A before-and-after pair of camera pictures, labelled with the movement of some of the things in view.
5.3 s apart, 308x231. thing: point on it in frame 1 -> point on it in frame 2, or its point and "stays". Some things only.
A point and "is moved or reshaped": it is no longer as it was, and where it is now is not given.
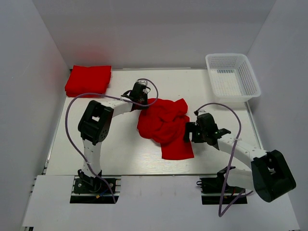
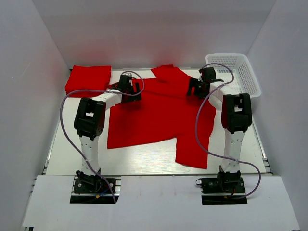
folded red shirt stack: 83,80 stays
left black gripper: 146,96 -> 137,97
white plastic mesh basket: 232,77 stays
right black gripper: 189,127 -> 194,83
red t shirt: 165,123 is moved or reshaped
